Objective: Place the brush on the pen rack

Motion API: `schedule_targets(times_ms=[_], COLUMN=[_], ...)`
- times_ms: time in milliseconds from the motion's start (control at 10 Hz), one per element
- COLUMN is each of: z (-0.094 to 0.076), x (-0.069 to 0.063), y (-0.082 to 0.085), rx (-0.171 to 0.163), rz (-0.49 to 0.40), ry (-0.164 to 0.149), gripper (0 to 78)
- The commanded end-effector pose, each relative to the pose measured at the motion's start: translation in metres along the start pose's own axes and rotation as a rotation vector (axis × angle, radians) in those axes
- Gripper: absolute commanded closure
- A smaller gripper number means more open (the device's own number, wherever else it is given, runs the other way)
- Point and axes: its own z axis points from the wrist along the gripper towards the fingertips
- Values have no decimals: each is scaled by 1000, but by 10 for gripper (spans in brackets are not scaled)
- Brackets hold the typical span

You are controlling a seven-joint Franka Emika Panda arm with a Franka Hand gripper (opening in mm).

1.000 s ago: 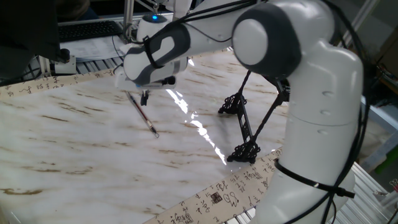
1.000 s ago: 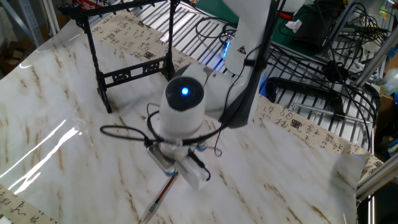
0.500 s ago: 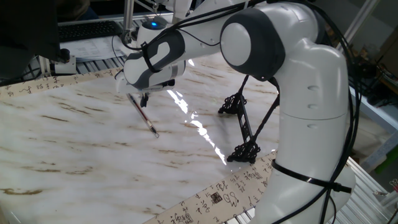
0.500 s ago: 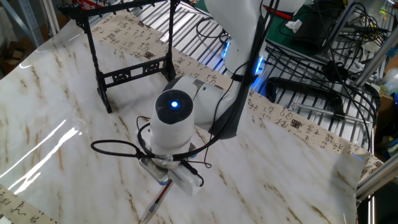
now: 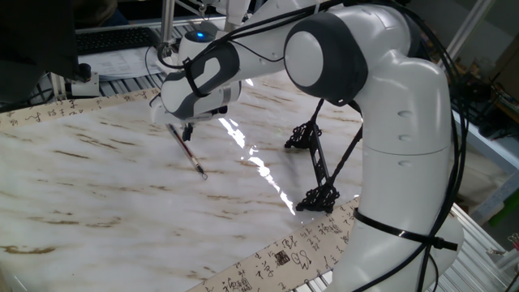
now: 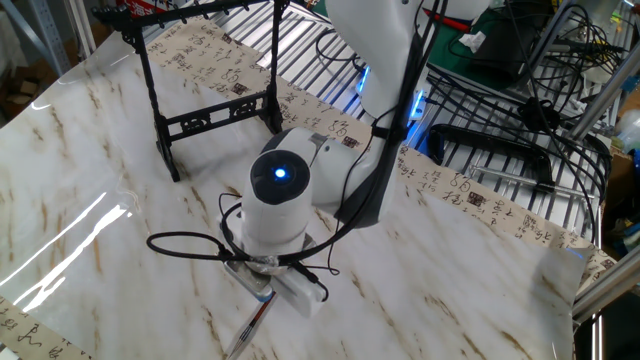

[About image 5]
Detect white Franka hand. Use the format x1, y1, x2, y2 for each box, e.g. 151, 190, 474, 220
149, 95, 229, 143

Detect brown calligraphy brush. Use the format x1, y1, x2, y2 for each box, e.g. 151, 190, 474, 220
165, 123, 208, 181

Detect black ornate pen rack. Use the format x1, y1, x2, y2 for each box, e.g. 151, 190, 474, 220
284, 97, 364, 215

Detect white crumpled tissue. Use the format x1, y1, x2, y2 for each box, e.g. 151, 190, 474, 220
155, 51, 182, 75

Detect printed paper sheets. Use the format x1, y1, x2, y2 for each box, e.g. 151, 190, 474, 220
78, 45, 174, 82

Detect glossy marble pattern mat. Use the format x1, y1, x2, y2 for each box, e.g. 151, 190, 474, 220
0, 64, 366, 292

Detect black keyboard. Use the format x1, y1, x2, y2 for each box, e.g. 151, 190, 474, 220
75, 26, 161, 56

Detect beige calligraphy print paper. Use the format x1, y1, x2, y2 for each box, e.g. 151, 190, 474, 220
0, 51, 362, 292

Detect black computer monitor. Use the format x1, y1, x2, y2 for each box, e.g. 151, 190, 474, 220
0, 0, 81, 105

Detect green plastic object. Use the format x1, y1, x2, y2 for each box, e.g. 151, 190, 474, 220
488, 200, 519, 228

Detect upright aluminium profile post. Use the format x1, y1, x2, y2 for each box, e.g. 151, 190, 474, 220
157, 0, 176, 58

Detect white mount with black knob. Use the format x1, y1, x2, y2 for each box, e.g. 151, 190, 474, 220
64, 62, 101, 98

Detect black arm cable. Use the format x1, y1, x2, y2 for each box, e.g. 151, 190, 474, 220
144, 0, 471, 292

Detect grey metal shelf frame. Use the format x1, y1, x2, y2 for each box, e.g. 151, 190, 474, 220
452, 109, 519, 226

